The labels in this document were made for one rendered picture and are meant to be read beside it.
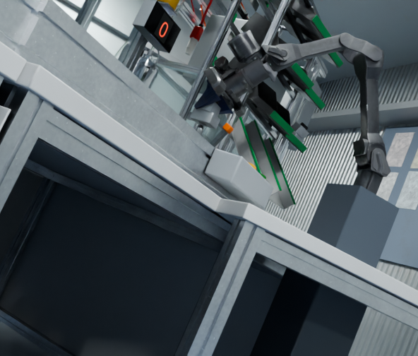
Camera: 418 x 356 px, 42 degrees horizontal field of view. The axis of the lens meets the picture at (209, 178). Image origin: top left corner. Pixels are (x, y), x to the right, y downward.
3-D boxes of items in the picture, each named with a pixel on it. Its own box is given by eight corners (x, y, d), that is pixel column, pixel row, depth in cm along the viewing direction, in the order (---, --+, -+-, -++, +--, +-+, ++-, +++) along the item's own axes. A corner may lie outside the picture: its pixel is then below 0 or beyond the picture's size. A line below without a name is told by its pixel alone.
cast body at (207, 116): (216, 129, 144) (227, 106, 145) (209, 123, 140) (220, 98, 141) (190, 122, 148) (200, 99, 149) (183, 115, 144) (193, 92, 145)
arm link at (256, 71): (281, 78, 144) (261, 48, 143) (281, 77, 138) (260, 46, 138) (258, 92, 145) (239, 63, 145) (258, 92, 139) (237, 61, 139)
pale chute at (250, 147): (269, 197, 165) (282, 190, 163) (247, 181, 155) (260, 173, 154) (244, 126, 181) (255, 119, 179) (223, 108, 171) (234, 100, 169)
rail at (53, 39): (254, 231, 146) (270, 193, 148) (14, 64, 70) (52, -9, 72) (236, 224, 149) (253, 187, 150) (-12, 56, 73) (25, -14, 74)
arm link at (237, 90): (265, 102, 149) (255, 85, 152) (240, 68, 133) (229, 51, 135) (239, 119, 150) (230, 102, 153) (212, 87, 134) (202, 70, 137)
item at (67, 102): (327, 286, 191) (331, 278, 191) (28, 87, 63) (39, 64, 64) (54, 171, 262) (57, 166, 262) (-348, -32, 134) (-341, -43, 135)
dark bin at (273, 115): (289, 135, 169) (306, 118, 168) (269, 116, 159) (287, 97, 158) (241, 91, 187) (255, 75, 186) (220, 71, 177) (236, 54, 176)
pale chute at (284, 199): (284, 210, 178) (296, 204, 176) (265, 196, 168) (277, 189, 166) (259, 143, 193) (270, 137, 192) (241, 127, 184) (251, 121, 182)
